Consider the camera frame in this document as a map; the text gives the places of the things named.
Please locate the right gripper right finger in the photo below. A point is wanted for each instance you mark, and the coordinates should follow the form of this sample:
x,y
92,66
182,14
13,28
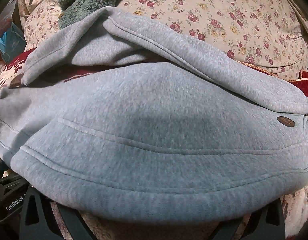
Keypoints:
x,y
266,223

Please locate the grey sweatpants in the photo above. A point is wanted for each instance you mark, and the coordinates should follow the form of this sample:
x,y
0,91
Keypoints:
x,y
122,117

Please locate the blue plastic bag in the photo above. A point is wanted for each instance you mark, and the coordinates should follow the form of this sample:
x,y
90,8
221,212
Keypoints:
x,y
12,43

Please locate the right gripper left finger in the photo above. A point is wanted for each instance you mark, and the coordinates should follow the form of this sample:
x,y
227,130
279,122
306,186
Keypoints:
x,y
37,220

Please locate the red floral plush blanket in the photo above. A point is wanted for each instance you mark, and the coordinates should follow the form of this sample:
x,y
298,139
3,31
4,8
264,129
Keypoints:
x,y
294,206

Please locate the floral beige quilt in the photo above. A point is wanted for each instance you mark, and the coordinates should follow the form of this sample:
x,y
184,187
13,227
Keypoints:
x,y
270,34

